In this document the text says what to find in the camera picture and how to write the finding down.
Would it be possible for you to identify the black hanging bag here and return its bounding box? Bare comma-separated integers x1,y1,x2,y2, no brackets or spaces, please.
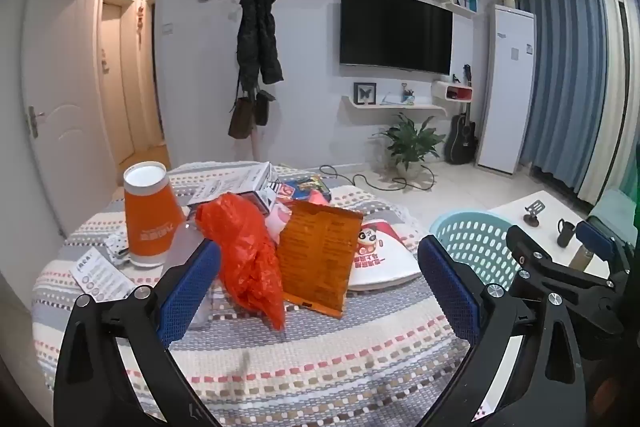
253,89,276,126

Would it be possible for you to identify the light blue plastic basket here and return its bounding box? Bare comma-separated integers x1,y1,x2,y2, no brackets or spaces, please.
429,210,516,280

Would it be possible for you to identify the white printed leaflet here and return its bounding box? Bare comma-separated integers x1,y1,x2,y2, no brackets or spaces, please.
70,249,136,303

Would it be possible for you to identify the white spotted paper bag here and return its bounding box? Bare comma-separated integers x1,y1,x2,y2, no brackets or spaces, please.
104,222,133,265

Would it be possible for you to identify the striped woven tablecloth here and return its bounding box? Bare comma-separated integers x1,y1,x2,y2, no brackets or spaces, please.
31,162,471,427

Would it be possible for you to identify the black padded coat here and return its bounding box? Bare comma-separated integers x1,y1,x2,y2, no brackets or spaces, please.
236,0,284,94

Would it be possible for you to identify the orange plastic bag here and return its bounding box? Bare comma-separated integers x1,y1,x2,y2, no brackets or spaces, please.
194,193,287,332

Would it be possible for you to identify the white panda print bag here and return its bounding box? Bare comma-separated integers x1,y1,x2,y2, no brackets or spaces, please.
347,219,423,292

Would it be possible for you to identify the white and dark carton box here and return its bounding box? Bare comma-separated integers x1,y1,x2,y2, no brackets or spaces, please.
187,162,275,208

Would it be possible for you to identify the cream curtain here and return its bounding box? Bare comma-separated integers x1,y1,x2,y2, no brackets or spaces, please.
580,0,640,208

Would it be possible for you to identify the clear plastic wrapper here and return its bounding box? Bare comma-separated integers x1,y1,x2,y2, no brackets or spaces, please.
162,219,213,330

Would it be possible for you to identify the white side table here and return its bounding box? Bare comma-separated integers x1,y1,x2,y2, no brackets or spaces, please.
487,191,613,280

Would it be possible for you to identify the blue curtain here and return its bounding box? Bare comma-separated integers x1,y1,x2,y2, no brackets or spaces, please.
502,0,613,198

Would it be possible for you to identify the small black stand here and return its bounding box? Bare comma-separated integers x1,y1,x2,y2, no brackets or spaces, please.
522,199,547,228

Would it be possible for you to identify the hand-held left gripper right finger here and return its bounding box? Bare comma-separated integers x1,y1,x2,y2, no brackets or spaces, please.
416,235,587,427

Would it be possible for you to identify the black acoustic guitar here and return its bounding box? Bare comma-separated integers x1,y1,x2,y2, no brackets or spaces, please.
445,102,477,165

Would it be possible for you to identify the black mug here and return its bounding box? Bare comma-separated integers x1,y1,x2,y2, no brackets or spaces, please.
556,218,577,249

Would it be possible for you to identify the metal door handle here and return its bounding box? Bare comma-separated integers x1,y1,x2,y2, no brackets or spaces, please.
28,105,46,139

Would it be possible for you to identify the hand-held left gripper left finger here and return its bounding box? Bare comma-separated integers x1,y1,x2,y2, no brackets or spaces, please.
52,238,223,427

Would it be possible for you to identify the teal upholstered seat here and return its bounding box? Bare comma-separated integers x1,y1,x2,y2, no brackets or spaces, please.
587,188,640,238

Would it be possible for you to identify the green potted plant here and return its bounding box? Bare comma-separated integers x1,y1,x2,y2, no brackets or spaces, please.
372,113,447,172

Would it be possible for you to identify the black floor cable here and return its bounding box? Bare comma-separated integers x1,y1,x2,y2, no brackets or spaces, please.
320,164,436,192

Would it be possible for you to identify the orange paper cup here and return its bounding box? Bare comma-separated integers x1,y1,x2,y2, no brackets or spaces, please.
123,162,188,269

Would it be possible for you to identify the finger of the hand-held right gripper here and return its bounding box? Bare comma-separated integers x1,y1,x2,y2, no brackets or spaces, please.
505,224,612,295
575,221,632,280

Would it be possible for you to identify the low curved white shelf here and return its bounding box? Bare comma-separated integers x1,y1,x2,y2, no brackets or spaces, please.
341,94,447,116

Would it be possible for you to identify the white standing air conditioner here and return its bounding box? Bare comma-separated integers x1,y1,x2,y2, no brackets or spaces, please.
475,4,537,174

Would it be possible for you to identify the pink coat rack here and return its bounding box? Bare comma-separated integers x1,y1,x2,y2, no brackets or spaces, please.
227,0,281,162

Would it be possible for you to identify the black wall television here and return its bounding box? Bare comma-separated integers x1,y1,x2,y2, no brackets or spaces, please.
340,0,454,76

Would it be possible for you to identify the orange snack packet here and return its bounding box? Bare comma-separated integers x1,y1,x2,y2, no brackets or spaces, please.
276,199,365,319

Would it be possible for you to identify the brown hanging bag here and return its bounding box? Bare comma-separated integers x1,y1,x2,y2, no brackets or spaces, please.
228,96,254,139

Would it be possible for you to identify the white room door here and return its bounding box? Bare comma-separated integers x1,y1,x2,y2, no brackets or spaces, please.
20,0,108,238

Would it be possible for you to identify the framed butterfly picture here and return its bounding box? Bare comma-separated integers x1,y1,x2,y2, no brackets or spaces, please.
353,82,379,105

